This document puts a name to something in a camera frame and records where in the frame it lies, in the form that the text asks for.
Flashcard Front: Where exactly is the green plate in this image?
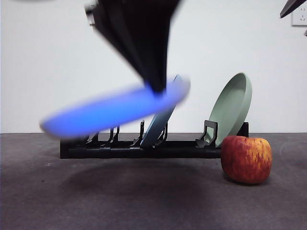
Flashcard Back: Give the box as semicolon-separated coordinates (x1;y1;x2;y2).
207;72;253;149

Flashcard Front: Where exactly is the red yellow apple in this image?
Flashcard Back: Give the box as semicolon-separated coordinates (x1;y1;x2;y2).
220;135;273;184

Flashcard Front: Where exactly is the black plate rack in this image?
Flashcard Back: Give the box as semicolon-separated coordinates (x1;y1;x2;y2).
59;121;249;160

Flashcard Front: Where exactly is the pale yellow cream plate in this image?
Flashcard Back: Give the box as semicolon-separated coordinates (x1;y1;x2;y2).
39;75;191;139

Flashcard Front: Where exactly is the blue plate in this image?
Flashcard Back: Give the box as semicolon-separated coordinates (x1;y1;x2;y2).
140;74;185;148

